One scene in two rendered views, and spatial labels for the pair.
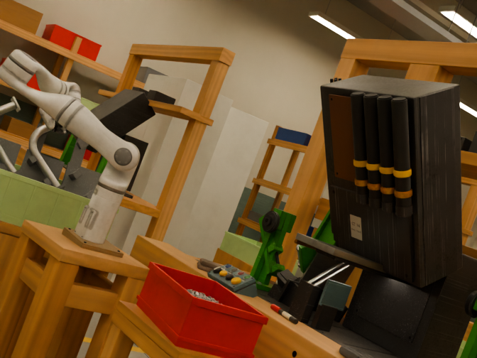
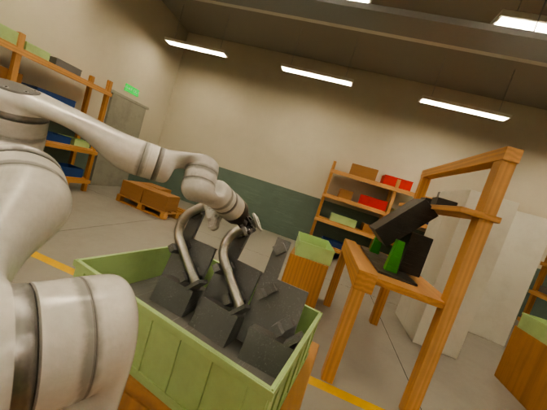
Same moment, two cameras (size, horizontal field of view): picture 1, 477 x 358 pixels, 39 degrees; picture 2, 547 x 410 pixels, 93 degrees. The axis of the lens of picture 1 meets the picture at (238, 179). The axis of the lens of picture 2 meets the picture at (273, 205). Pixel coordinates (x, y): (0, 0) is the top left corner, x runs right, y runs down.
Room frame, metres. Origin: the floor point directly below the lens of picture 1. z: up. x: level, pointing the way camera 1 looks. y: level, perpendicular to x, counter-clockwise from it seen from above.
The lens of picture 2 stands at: (2.10, 0.15, 1.32)
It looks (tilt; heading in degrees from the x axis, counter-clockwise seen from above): 5 degrees down; 44
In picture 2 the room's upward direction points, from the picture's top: 18 degrees clockwise
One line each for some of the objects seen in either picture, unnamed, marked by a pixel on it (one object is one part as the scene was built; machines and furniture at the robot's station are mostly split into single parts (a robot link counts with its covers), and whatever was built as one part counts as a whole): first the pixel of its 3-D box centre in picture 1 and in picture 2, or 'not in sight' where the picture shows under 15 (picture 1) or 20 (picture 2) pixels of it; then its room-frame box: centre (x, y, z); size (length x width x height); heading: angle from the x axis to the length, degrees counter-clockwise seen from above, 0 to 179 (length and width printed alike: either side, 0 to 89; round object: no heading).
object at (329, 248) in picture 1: (360, 261); not in sight; (1.94, -0.41, 1.11); 0.39 x 0.16 x 0.03; 126
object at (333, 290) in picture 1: (331, 306); not in sight; (1.89, -0.37, 0.97); 0.10 x 0.02 x 0.14; 126
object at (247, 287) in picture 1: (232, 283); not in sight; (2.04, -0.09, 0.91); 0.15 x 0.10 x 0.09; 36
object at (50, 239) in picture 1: (85, 250); not in sight; (2.16, 0.38, 0.83); 0.32 x 0.32 x 0.04; 39
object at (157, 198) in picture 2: not in sight; (155, 199); (4.31, 5.54, 0.22); 1.20 x 0.81 x 0.44; 118
